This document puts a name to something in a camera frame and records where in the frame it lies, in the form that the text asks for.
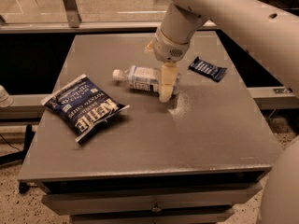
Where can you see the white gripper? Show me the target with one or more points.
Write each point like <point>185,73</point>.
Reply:
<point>168,49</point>

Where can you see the clear plastic water bottle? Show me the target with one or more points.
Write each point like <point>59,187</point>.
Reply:
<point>141,78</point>

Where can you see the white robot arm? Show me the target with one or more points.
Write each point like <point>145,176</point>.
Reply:
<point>271,36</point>

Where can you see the blue candy bar wrapper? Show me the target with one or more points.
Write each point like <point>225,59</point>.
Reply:
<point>206,69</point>

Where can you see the blue potato chips bag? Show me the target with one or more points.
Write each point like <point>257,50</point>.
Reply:
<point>83,106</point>

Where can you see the grey drawer cabinet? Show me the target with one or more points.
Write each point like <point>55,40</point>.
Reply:
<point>188,161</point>

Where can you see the white object at left edge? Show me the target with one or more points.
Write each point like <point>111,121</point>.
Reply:
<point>5,98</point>

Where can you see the black stand base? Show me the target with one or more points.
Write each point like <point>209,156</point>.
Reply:
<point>20,155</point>

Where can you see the left metal railing post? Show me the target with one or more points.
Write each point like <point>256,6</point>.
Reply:
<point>73,17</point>

